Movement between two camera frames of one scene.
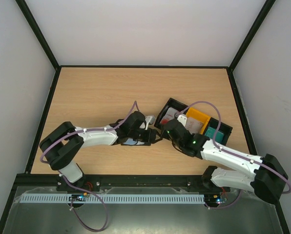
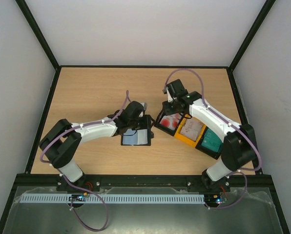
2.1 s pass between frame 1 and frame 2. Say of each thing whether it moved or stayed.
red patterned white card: stayed
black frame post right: stayed
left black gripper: moved
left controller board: stayed
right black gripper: moved
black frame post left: stayed
